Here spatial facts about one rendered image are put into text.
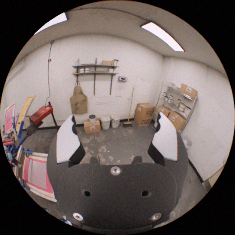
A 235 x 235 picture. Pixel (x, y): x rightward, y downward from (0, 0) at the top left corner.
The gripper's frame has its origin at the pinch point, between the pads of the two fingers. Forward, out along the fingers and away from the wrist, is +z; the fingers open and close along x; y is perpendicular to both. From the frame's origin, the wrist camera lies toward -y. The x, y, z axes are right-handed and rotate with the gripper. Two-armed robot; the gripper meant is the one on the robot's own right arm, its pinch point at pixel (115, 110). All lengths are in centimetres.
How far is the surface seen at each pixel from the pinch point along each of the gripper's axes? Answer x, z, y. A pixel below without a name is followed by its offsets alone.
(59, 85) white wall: -156, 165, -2
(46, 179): -76, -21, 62
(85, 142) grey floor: -91, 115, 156
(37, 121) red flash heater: -150, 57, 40
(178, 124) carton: 169, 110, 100
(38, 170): -93, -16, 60
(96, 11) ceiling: -27, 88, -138
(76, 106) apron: -117, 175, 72
